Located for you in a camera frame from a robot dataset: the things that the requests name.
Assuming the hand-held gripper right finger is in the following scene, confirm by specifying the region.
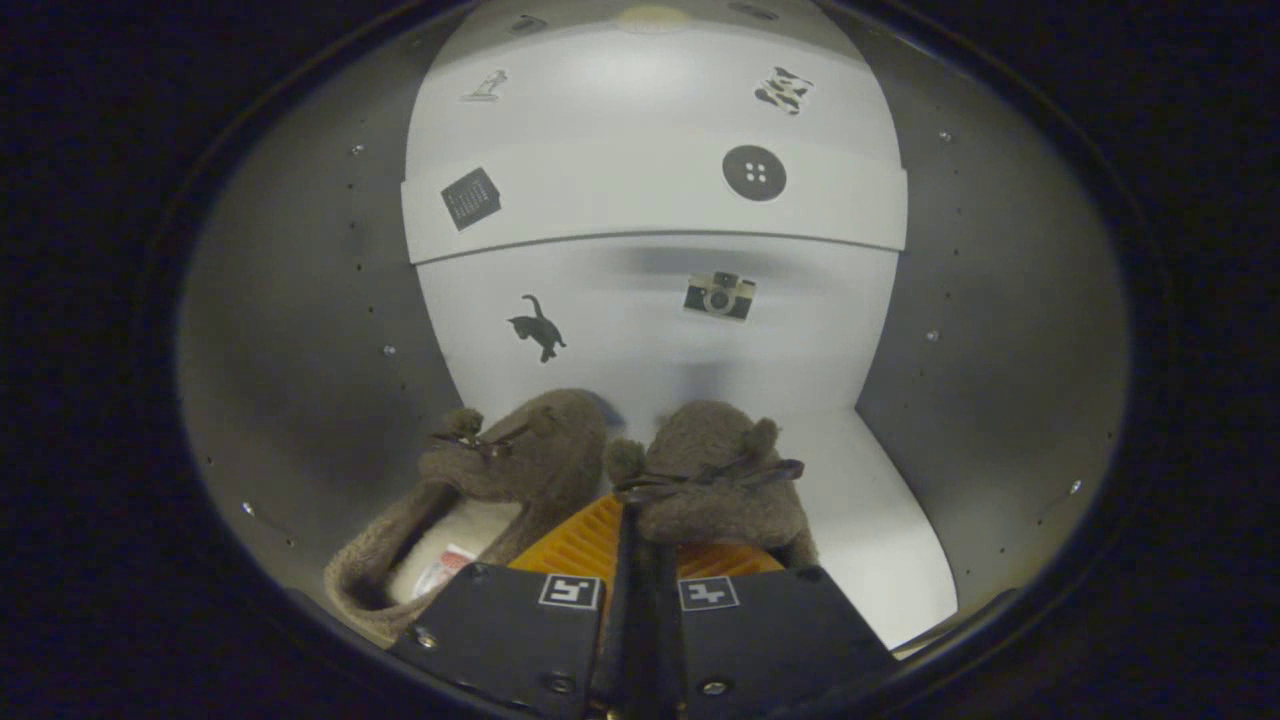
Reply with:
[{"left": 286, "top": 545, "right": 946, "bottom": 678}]
[{"left": 650, "top": 540, "right": 901, "bottom": 720}]

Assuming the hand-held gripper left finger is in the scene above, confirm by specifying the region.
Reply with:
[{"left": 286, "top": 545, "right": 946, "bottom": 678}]
[{"left": 388, "top": 495, "right": 626, "bottom": 720}]

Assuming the brown fuzzy shoe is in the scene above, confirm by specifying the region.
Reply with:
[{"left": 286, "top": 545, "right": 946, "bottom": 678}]
[
  {"left": 603, "top": 400, "right": 821, "bottom": 571},
  {"left": 322, "top": 388, "right": 611, "bottom": 649}
]

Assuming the dark grey shoe cabinet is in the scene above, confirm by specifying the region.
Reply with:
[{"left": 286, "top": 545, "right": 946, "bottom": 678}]
[{"left": 178, "top": 0, "right": 1131, "bottom": 661}]

